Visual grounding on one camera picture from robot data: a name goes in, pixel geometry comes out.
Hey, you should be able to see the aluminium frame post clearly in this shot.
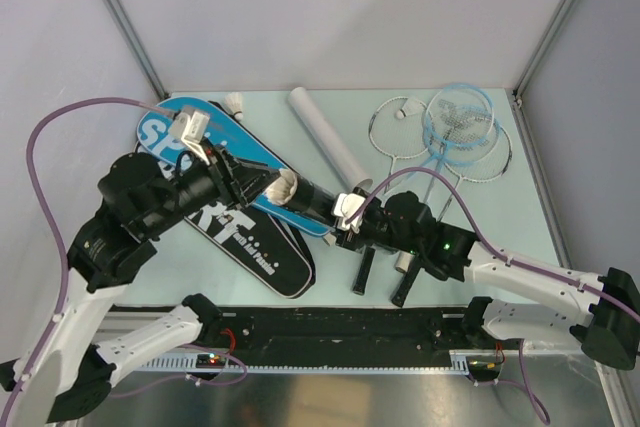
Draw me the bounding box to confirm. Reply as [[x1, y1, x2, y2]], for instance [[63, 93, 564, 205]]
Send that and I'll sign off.
[[102, 0, 169, 100], [512, 0, 580, 108]]

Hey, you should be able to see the shuttlecock on white racket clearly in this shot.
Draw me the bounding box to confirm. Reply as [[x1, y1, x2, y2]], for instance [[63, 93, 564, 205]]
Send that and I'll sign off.
[[395, 97, 425, 120]]

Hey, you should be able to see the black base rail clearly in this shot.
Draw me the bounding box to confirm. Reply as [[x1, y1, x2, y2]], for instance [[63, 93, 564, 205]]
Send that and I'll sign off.
[[195, 306, 520, 366]]

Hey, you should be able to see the blue white racket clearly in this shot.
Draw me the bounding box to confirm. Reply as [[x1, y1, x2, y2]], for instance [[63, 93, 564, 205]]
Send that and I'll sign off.
[[389, 103, 495, 171]]

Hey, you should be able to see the blue racket bag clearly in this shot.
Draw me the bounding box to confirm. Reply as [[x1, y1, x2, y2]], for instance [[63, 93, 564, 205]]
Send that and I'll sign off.
[[136, 96, 329, 237]]

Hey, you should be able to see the black shuttlecock tube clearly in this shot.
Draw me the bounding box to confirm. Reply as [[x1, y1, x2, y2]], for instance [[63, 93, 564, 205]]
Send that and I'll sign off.
[[280, 169, 336, 227]]

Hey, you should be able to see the shuttlecock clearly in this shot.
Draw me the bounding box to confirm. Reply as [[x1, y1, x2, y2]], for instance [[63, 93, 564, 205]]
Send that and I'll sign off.
[[224, 92, 244, 122], [264, 169, 298, 206], [395, 97, 425, 120]]

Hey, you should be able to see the white racket left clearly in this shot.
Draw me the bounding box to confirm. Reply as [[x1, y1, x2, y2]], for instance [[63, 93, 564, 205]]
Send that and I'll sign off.
[[323, 96, 436, 248]]

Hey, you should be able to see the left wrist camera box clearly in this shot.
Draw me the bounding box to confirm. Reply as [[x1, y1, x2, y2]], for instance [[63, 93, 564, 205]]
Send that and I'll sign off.
[[169, 106, 210, 165]]

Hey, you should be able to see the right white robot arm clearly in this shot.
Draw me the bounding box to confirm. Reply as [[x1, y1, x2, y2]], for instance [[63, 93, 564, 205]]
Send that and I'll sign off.
[[331, 192, 639, 371]]

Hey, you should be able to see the black racket bag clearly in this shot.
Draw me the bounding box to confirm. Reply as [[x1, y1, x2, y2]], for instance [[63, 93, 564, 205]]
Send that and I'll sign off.
[[131, 99, 351, 300]]

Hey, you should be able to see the right aluminium frame post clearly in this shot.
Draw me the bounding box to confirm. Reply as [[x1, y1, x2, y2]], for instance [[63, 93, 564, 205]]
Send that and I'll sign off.
[[512, 0, 580, 108]]

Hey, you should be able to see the shuttlecock at table top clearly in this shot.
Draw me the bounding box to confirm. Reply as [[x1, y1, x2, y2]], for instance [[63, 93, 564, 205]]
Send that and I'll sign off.
[[224, 92, 244, 122]]

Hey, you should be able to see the light blue racket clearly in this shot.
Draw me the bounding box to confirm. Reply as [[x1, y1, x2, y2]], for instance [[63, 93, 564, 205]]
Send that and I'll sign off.
[[350, 81, 494, 296]]

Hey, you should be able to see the white shuttlecock tube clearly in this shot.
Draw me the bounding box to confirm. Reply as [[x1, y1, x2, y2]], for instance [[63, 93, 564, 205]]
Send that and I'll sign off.
[[287, 87, 373, 190]]

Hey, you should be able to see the left aluminium frame post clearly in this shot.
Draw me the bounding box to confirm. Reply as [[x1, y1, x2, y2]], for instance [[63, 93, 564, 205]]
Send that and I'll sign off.
[[102, 0, 169, 100]]

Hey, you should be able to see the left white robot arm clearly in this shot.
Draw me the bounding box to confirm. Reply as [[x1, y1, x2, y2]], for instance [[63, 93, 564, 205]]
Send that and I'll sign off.
[[1, 145, 280, 426]]

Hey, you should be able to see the grey cable duct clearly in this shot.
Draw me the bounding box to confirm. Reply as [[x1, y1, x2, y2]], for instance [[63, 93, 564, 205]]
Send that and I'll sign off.
[[137, 351, 469, 376]]

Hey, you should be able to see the white black racket right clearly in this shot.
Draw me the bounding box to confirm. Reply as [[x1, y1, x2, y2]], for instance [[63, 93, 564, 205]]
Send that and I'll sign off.
[[391, 120, 513, 307]]

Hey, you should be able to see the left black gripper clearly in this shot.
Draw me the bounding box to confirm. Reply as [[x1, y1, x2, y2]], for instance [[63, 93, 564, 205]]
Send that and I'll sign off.
[[146, 134, 283, 235]]

